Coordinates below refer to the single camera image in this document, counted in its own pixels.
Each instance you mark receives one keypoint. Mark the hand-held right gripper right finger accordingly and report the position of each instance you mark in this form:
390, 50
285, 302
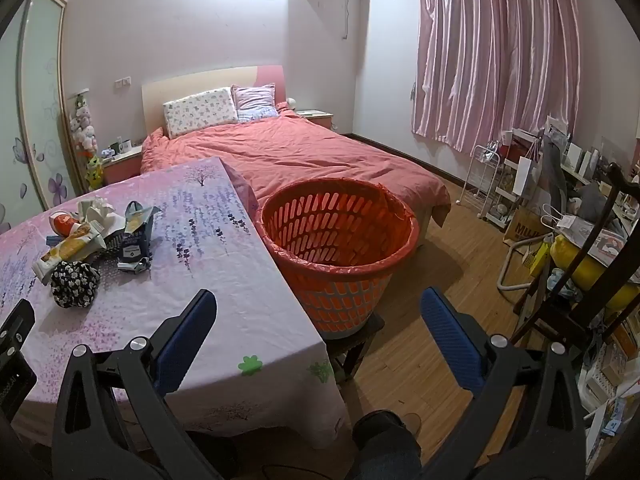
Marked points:
445, 330

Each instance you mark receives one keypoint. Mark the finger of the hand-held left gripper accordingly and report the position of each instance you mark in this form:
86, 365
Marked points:
20, 325

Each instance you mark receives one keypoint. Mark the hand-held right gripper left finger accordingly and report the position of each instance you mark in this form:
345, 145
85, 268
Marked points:
185, 340

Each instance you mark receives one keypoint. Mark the orange plastic basket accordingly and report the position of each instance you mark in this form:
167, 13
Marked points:
350, 292

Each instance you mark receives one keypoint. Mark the red paper cup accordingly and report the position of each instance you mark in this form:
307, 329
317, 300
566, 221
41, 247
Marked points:
62, 222

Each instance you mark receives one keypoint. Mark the white tissue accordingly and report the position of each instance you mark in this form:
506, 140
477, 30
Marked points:
95, 209

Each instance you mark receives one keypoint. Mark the black floral cloth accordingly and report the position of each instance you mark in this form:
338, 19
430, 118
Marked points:
75, 282

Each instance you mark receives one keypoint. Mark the dark wooden stool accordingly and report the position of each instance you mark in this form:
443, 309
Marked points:
360, 345

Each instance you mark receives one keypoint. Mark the yellow snack packet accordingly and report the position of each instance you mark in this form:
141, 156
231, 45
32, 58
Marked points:
65, 251

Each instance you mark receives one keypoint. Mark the pink floral tablecloth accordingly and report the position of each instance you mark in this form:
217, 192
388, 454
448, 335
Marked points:
200, 240

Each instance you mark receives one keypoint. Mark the person's leg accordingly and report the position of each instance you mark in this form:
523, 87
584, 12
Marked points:
385, 445

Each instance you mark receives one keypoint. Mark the brown paper bag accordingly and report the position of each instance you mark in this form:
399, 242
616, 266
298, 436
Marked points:
525, 227

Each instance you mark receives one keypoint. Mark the white shelf unit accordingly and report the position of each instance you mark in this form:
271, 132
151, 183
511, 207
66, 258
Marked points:
510, 205

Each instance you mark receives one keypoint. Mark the yellow bag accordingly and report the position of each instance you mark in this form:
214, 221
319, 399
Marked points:
565, 255

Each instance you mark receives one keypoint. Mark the green plush toy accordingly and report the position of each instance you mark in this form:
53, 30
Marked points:
95, 172

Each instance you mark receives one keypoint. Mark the white paper bag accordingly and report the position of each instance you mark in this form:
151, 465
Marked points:
522, 175

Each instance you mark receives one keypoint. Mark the pink nightstand with mugs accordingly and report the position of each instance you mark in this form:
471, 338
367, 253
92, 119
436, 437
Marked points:
122, 167

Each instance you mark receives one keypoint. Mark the grey office chair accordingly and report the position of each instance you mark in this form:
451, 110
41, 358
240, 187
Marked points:
552, 165

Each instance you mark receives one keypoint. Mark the white mug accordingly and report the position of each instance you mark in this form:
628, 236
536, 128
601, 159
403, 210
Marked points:
126, 146

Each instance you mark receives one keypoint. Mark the hanging plush toys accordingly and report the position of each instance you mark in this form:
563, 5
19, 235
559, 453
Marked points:
85, 127

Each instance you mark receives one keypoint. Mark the wardrobe with flower doors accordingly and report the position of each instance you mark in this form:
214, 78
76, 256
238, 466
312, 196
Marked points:
40, 110

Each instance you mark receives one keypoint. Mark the bed with pink duvet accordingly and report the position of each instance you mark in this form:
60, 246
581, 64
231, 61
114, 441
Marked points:
325, 150

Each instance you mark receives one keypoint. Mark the dark wooden chair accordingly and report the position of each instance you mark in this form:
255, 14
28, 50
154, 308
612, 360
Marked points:
615, 180

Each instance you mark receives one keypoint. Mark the white floral pillow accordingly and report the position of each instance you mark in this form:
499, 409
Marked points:
200, 110

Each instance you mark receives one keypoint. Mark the pink striped pillow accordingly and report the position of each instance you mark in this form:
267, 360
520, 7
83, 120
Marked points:
255, 100

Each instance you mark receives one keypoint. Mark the white round lamp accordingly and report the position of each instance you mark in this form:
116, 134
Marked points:
291, 102

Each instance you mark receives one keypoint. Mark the cream and pink headboard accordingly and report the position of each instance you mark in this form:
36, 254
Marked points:
200, 77

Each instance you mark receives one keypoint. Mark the pink curtain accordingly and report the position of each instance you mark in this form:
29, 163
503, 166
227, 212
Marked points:
500, 60

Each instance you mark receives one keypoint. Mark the white wall socket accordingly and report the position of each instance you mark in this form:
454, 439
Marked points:
121, 81

